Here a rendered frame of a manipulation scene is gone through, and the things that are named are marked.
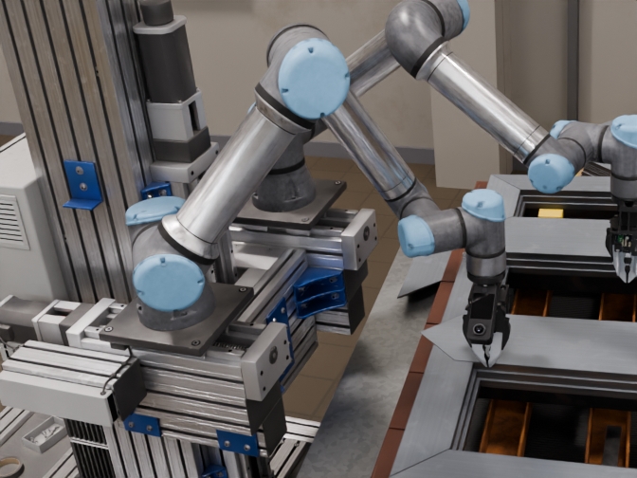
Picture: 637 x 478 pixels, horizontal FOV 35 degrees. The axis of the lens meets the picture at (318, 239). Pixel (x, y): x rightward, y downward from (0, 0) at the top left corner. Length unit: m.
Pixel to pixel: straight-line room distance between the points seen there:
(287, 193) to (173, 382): 0.54
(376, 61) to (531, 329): 0.65
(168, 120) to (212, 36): 3.19
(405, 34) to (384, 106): 2.98
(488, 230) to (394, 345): 0.65
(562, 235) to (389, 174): 0.71
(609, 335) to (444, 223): 0.47
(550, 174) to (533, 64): 2.77
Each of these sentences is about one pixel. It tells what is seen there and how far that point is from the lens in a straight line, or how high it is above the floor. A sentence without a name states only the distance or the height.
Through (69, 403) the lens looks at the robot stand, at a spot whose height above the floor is 0.92.
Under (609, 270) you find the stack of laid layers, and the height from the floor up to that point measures 0.83.
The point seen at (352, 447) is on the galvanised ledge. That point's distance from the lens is 2.14.
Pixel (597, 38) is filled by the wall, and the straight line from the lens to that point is 4.59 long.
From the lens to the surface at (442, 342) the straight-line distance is 2.10.
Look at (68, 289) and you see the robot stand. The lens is 2.32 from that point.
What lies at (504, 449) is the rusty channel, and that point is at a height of 0.68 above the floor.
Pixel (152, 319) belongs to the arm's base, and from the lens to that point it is 1.93.
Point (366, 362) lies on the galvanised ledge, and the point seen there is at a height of 0.68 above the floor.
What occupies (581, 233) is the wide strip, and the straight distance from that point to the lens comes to 2.49.
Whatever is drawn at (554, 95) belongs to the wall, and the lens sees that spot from 4.71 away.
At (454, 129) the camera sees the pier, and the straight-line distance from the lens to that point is 4.60.
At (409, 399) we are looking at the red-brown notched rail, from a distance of 2.01.
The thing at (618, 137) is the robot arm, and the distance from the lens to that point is 2.02.
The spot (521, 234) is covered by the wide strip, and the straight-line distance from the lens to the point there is 2.49.
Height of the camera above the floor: 2.04
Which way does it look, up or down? 28 degrees down
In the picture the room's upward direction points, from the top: 7 degrees counter-clockwise
